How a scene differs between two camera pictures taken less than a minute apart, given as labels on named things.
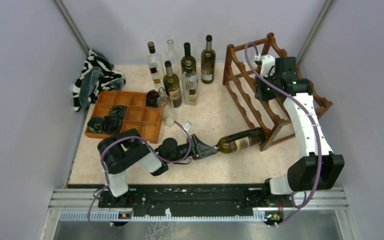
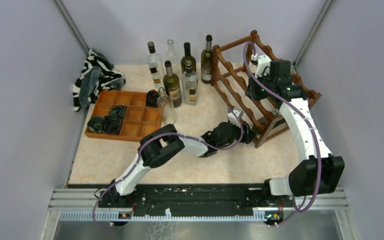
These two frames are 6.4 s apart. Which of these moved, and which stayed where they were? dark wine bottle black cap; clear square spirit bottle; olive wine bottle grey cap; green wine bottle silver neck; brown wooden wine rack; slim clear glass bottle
Moved: brown wooden wine rack; olive wine bottle grey cap
Stayed: clear square spirit bottle; dark wine bottle black cap; green wine bottle silver neck; slim clear glass bottle
